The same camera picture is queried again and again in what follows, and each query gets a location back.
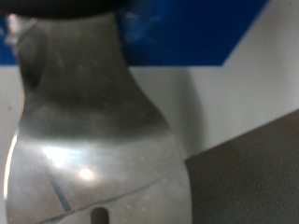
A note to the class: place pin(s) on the metal spatula with blue block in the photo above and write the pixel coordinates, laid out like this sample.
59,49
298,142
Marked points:
93,124

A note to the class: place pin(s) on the silver toaster oven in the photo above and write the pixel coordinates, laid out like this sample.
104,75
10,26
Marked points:
249,93

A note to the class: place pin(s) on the dark grey backdrop panel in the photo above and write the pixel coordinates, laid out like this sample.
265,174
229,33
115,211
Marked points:
249,186

